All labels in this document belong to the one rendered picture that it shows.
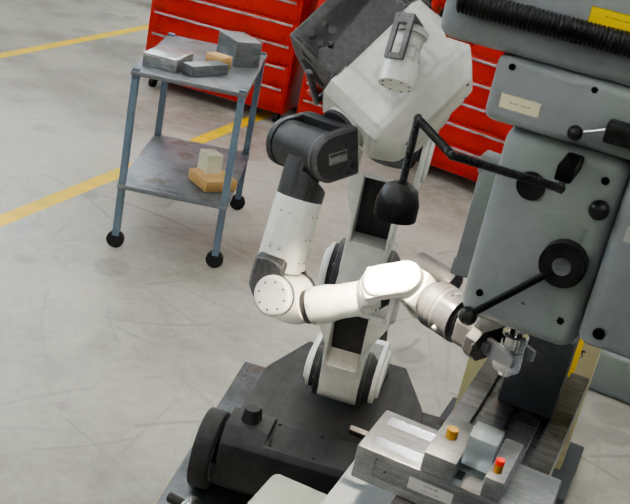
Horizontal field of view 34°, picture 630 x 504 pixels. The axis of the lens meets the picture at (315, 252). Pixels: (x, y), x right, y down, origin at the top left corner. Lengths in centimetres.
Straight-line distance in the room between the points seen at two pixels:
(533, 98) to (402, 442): 72
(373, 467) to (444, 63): 75
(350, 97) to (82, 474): 178
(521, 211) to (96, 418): 227
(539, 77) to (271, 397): 148
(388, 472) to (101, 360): 216
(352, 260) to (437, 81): 59
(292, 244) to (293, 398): 90
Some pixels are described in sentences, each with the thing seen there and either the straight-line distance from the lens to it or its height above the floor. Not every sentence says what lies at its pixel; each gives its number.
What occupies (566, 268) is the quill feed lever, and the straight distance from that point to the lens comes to 156.
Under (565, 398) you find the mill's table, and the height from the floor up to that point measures 91.
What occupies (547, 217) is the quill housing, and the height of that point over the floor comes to 151.
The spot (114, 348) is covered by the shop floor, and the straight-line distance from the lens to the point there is 401.
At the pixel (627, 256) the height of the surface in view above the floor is 150.
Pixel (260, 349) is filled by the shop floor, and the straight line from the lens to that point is 415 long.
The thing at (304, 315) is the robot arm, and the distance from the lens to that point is 195.
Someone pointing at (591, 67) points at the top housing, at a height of 174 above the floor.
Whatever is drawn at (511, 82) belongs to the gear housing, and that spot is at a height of 169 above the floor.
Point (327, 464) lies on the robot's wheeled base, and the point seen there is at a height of 59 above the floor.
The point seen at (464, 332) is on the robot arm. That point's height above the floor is 124.
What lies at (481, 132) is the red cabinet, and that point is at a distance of 640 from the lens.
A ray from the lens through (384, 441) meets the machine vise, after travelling 193.
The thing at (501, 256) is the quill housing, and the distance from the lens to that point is 162.
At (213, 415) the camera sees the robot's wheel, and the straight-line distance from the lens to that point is 259.
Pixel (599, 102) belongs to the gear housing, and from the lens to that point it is 151.
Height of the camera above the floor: 200
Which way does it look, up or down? 23 degrees down
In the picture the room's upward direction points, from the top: 12 degrees clockwise
